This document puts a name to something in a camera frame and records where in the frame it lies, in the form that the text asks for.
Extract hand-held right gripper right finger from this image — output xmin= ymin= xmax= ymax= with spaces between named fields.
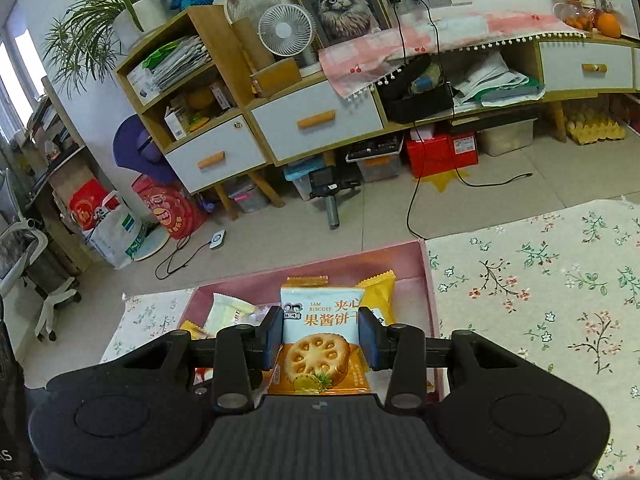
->
xmin=359 ymin=307 xmax=523 ymax=409

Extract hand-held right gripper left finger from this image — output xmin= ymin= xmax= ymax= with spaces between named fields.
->
xmin=120 ymin=306 xmax=284 ymax=411

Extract large yellow snack packet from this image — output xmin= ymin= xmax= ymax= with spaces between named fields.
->
xmin=357 ymin=270 xmax=398 ymax=326

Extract orange white biscuit packet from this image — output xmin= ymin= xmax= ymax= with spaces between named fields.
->
xmin=267 ymin=276 xmax=373 ymax=395

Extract pale white snack packet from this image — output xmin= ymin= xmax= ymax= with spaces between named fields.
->
xmin=205 ymin=292 xmax=261 ymax=336

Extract pink silver cardboard box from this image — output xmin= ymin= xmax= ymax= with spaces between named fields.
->
xmin=185 ymin=240 xmax=449 ymax=401

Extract black handheld tripod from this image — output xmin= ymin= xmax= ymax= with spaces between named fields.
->
xmin=307 ymin=167 xmax=361 ymax=231

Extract small clear plastic bin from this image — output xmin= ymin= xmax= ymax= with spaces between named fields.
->
xmin=225 ymin=177 xmax=271 ymax=213

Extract white office chair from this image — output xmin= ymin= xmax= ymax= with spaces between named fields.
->
xmin=0 ymin=170 xmax=83 ymax=343

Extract white round floor base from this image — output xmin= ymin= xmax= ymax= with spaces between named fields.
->
xmin=132 ymin=225 xmax=171 ymax=262

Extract floral tablecloth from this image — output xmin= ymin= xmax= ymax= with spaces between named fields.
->
xmin=100 ymin=199 xmax=640 ymax=480

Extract blue lid plastic bin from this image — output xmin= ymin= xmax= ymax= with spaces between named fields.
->
xmin=282 ymin=157 xmax=328 ymax=201

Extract red gift bag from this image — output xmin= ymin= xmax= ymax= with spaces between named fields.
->
xmin=131 ymin=175 xmax=208 ymax=241

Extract plastic bin dark contents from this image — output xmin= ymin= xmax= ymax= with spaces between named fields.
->
xmin=346 ymin=137 xmax=405 ymax=183

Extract white green shopping bag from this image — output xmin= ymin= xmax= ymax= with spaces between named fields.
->
xmin=87 ymin=191 xmax=148 ymax=270

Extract tall wooden shelf cabinet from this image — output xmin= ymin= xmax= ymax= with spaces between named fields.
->
xmin=114 ymin=5 xmax=388 ymax=221

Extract red cardboard box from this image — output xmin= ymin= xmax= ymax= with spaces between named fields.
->
xmin=404 ymin=132 xmax=480 ymax=178

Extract red white bag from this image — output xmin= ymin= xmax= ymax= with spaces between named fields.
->
xmin=68 ymin=179 xmax=121 ymax=233

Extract purple hat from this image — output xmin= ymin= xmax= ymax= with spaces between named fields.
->
xmin=112 ymin=114 xmax=183 ymax=186

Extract brown cardboard carton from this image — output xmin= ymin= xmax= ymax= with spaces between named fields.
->
xmin=50 ymin=160 xmax=108 ymax=231

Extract small white box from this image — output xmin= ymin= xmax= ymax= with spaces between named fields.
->
xmin=164 ymin=107 xmax=188 ymax=141

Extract clear plastic storage bin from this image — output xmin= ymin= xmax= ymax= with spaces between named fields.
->
xmin=477 ymin=117 xmax=538 ymax=157

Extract black open box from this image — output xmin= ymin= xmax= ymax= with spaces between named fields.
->
xmin=375 ymin=55 xmax=456 ymax=125

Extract brown cardboard box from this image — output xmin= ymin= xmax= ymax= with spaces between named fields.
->
xmin=250 ymin=57 xmax=303 ymax=98

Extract wooden bookshelf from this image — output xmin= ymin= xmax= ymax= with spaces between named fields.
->
xmin=25 ymin=77 xmax=108 ymax=271

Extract pile of papers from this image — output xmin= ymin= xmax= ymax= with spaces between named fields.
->
xmin=450 ymin=52 xmax=547 ymax=108

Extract stack of newspapers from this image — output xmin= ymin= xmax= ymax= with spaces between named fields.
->
xmin=126 ymin=35 xmax=213 ymax=98

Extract yellow egg tray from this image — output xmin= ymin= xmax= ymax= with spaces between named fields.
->
xmin=565 ymin=102 xmax=627 ymax=143

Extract white desk fan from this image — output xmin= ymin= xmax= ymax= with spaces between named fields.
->
xmin=258 ymin=3 xmax=317 ymax=68

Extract pink checkered cloth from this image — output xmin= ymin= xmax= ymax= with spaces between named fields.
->
xmin=318 ymin=10 xmax=591 ymax=101

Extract framed cat picture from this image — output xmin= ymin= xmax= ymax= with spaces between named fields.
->
xmin=277 ymin=0 xmax=393 ymax=51

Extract potted spider plant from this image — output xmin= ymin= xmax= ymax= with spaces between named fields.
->
xmin=42 ymin=0 xmax=173 ymax=98

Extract jar of small oranges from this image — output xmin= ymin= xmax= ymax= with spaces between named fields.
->
xmin=554 ymin=1 xmax=596 ymax=32

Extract black power cable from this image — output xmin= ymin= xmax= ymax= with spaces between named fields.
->
xmin=387 ymin=0 xmax=408 ymax=86
xmin=407 ymin=0 xmax=533 ymax=241

